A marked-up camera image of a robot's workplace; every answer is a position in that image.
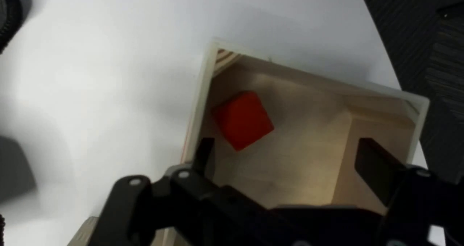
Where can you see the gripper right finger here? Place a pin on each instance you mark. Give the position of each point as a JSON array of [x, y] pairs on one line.
[[402, 188]]

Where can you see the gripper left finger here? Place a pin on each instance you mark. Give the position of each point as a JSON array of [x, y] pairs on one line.
[[170, 202]]

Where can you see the wooden box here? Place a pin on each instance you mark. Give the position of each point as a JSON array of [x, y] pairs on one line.
[[308, 137]]

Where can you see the orange block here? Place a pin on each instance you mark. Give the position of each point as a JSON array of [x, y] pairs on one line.
[[242, 120]]

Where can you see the black ribbed round object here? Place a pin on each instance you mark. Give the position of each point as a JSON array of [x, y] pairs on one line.
[[9, 16]]

